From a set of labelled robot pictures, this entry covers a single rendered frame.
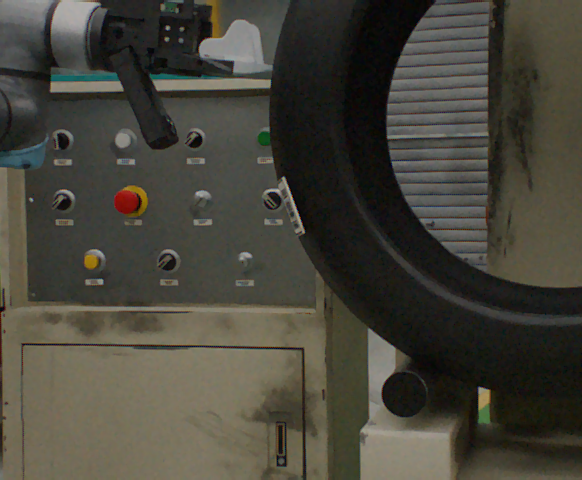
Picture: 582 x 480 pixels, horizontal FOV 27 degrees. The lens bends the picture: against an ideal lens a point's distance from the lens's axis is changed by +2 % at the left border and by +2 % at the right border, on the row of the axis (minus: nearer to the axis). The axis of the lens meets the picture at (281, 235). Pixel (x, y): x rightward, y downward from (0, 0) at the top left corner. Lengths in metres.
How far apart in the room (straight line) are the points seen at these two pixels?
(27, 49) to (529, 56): 0.60
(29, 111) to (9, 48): 0.07
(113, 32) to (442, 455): 0.58
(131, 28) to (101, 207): 0.71
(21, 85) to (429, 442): 0.59
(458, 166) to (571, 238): 8.97
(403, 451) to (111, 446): 0.89
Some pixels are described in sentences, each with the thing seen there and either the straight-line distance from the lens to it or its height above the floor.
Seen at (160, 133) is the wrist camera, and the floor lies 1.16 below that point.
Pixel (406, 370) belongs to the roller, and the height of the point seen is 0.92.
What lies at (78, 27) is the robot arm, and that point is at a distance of 1.38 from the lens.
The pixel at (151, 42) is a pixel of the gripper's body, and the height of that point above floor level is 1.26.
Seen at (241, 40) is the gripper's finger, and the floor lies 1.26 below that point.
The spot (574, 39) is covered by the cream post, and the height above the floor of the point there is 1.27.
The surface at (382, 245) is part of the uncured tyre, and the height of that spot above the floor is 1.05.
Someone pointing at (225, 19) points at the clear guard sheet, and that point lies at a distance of 1.97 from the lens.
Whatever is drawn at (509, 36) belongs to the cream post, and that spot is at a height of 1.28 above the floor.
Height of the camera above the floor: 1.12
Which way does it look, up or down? 3 degrees down
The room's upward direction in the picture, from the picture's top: 1 degrees counter-clockwise
